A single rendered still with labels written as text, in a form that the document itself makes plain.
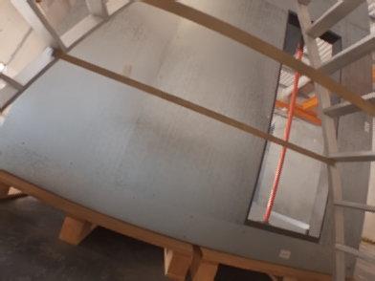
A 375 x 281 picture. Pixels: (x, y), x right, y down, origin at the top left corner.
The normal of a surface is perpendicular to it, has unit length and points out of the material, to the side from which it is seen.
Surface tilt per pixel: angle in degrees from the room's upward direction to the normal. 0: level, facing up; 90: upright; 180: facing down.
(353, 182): 90
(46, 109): 90
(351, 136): 90
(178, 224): 90
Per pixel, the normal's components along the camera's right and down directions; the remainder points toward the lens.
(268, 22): 0.11, -0.18
